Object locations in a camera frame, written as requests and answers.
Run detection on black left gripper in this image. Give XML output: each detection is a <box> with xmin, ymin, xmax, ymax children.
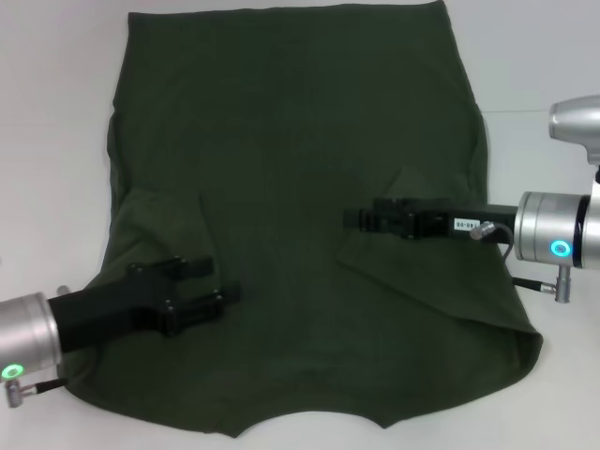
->
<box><xmin>49</xmin><ymin>255</ymin><xmax>243</xmax><ymax>355</ymax></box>

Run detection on left arm connector cable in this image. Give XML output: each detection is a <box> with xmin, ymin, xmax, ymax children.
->
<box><xmin>5</xmin><ymin>378</ymin><xmax>67</xmax><ymax>408</ymax></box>

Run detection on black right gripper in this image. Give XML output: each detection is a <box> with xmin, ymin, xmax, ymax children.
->
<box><xmin>343</xmin><ymin>199</ymin><xmax>517</xmax><ymax>243</ymax></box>

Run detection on right arm connector cable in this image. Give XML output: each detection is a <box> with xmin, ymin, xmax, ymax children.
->
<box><xmin>471</xmin><ymin>220</ymin><xmax>571</xmax><ymax>305</ymax></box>

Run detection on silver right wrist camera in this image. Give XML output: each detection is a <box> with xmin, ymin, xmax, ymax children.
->
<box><xmin>548</xmin><ymin>95</ymin><xmax>600</xmax><ymax>166</ymax></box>

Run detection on arm connector cable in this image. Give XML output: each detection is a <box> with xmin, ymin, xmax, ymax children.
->
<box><xmin>5</xmin><ymin>378</ymin><xmax>67</xmax><ymax>408</ymax></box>
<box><xmin>471</xmin><ymin>220</ymin><xmax>571</xmax><ymax>305</ymax></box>

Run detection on dark green t-shirt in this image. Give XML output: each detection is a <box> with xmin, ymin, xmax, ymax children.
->
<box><xmin>63</xmin><ymin>0</ymin><xmax>545</xmax><ymax>441</ymax></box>

